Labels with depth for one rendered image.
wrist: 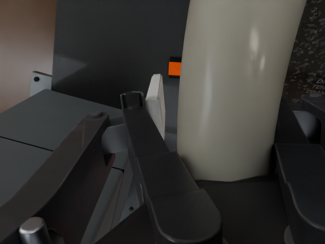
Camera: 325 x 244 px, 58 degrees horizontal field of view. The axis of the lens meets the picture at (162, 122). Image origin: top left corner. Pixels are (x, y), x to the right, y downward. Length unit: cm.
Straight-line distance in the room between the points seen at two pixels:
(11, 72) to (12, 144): 49
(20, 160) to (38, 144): 8
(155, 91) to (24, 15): 103
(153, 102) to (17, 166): 59
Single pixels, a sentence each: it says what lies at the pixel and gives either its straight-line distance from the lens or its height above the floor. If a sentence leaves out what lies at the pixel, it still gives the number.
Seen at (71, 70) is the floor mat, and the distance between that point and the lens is 112.
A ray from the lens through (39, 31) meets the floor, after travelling 116.
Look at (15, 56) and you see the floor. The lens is 122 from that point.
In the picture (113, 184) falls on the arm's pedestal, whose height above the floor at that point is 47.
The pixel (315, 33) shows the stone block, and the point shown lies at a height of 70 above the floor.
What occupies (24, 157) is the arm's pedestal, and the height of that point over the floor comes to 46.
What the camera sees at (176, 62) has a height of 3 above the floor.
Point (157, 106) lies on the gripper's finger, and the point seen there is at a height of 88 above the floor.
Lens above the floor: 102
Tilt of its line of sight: 68 degrees down
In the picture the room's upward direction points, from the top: 165 degrees counter-clockwise
